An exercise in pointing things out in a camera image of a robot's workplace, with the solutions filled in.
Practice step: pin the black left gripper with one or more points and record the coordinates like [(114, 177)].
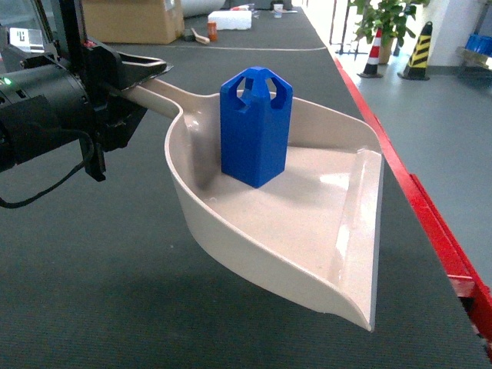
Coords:
[(108, 121)]

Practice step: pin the blue plastic part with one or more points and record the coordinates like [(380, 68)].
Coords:
[(255, 116)]

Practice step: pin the beige plastic dustpan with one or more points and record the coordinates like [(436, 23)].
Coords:
[(310, 235)]

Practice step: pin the white tag on arm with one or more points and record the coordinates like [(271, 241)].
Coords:
[(27, 39)]

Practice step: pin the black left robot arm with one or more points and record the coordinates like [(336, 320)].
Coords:
[(71, 91)]

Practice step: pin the steel roller shelf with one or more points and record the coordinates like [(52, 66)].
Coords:
[(477, 50)]

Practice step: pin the cardboard box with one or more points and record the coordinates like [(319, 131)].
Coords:
[(144, 22)]

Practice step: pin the wooden hand brush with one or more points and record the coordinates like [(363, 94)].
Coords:
[(191, 35)]

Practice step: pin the white foam block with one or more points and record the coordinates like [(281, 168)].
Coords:
[(231, 20)]

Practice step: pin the paper cup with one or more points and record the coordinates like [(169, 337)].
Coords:
[(278, 10)]

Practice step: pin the red white traffic cone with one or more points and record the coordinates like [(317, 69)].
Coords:
[(371, 67)]

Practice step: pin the green potted plant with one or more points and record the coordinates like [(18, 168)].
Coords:
[(389, 16)]

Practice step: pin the yellow black traffic post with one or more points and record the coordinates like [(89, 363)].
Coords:
[(416, 67)]

